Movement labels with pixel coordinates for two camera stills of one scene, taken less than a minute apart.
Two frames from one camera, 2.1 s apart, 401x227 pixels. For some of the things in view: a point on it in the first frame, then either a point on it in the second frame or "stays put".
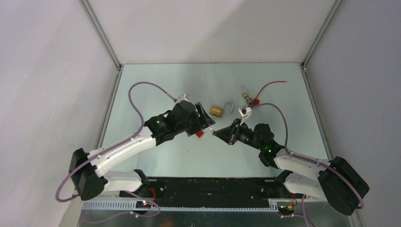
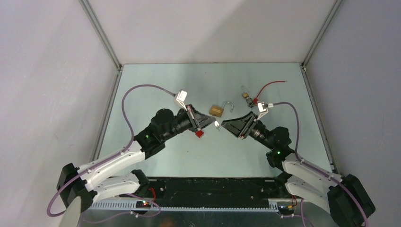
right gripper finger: [225, 134] to [234, 126]
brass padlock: [217, 111] stays put
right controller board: [284, 210] stays put
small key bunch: [249, 102] stays put
